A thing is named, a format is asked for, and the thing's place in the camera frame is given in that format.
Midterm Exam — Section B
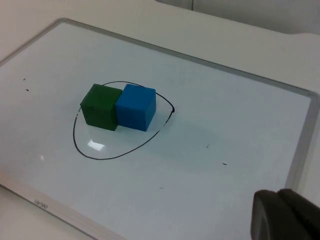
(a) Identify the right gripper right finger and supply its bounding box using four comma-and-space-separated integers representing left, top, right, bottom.
276, 188, 320, 240

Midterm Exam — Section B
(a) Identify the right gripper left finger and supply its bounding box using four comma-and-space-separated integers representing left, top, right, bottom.
250, 189, 312, 240

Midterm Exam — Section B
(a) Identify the grey-framed whiteboard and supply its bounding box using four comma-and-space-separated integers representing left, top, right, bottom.
0, 17, 320, 240

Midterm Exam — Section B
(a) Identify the blue cube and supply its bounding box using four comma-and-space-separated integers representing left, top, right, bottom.
114, 83, 157, 132

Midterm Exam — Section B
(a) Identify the green cube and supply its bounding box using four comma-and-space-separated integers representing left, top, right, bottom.
79, 83, 123, 132

